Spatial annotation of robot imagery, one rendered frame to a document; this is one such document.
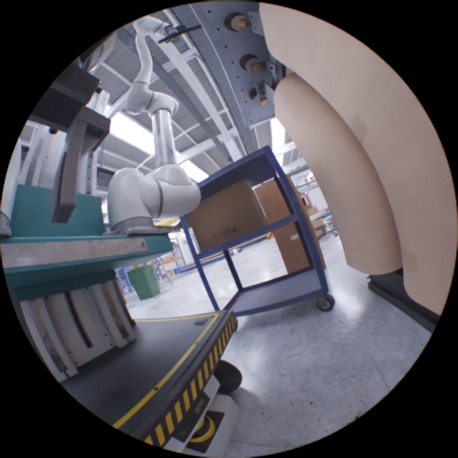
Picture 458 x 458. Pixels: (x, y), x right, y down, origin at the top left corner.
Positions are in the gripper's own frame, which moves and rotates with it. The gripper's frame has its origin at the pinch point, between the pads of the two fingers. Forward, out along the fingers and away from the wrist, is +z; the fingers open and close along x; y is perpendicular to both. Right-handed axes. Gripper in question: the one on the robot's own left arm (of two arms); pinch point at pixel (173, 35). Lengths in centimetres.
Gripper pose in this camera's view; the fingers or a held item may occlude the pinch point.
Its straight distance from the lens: 100.2
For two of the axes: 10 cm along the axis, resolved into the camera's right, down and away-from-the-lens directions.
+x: -1.7, -0.5, -9.8
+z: 3.6, 9.3, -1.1
